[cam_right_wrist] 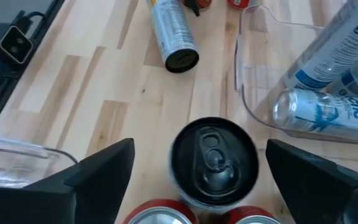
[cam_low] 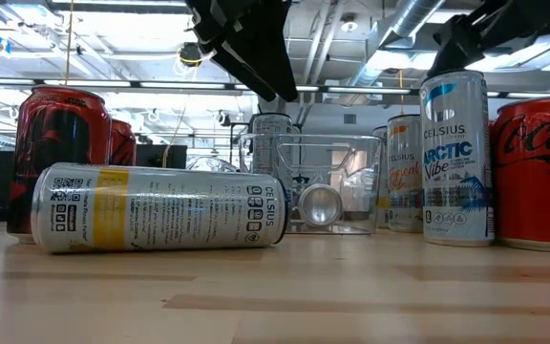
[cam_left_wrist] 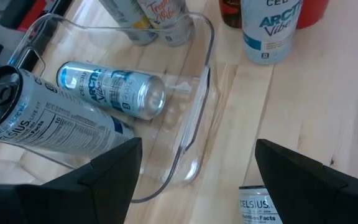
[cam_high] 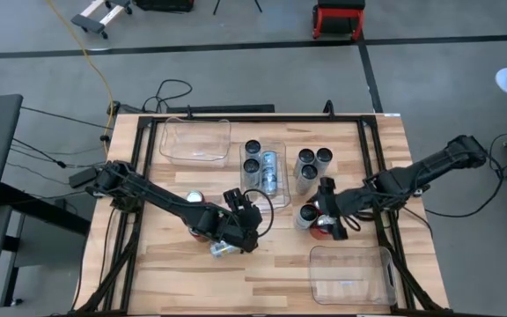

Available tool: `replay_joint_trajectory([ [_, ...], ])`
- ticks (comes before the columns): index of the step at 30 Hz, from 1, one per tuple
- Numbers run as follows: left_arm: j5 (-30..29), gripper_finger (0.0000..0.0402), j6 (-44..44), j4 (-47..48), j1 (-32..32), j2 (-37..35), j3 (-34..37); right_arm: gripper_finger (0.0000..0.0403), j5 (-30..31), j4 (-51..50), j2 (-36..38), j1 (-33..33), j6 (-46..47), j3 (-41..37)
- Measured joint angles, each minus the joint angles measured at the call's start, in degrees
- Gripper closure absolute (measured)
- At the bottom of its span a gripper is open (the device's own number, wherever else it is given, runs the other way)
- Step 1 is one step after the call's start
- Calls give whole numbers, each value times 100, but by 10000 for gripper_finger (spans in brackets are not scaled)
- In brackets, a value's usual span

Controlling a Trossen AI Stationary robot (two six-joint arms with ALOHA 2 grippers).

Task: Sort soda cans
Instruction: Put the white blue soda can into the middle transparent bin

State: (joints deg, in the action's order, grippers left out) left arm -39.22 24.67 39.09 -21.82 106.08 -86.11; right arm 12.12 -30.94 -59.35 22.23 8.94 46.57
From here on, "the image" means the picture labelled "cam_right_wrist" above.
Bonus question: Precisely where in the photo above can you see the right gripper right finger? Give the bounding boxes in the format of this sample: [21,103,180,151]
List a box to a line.
[265,139,358,224]

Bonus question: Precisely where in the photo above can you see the white orange Celsius Tropical can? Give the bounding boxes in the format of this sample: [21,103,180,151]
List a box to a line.
[146,0,200,74]

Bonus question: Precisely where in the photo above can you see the narrow clear plastic bin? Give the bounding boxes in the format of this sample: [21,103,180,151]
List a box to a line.
[234,4,358,147]

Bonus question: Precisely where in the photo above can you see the black table-level camera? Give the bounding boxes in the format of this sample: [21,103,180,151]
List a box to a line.
[0,21,34,67]

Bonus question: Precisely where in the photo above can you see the wide clear plastic bin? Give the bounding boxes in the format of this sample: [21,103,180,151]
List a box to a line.
[0,134,80,189]

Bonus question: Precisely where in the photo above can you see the black camera cable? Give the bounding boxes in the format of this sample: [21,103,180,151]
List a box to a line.
[17,10,47,29]

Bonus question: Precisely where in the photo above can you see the red Star Wars Coca-Cola can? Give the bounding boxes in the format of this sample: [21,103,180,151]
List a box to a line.
[181,0,213,17]

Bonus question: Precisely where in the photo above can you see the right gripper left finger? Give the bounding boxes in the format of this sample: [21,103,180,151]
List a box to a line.
[0,138,135,224]

